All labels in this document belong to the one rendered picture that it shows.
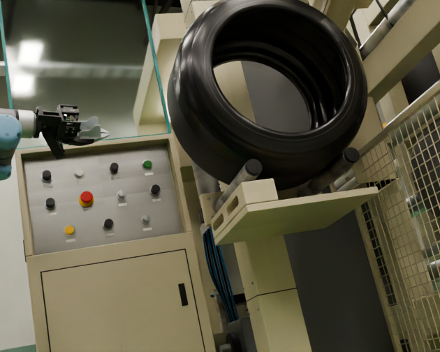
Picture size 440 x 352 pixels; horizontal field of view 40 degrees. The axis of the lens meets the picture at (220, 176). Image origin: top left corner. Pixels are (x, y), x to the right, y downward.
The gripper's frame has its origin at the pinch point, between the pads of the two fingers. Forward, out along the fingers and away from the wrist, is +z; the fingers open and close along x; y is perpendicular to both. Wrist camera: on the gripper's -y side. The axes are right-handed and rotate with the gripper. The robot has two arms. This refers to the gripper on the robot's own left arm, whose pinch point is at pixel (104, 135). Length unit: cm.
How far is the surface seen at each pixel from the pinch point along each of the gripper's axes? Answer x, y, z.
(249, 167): -32.2, 20.8, 27.0
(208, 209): -18.6, -10.8, 31.5
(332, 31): 1, 44, 56
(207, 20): 7.1, 37.7, 21.3
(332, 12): 27, 37, 74
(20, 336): 399, -801, 117
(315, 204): -42, 18, 44
